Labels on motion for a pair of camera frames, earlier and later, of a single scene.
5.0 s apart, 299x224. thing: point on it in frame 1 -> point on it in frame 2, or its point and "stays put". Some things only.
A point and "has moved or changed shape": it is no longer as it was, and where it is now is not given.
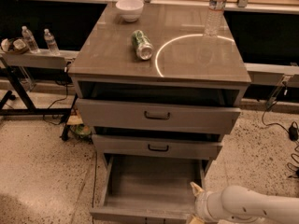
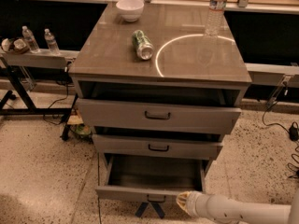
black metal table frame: x=32 y=111 stays put
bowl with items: x=14 y=46 stays put
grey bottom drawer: x=148 y=189 has moved or changed shape
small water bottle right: x=51 y=44 stays put
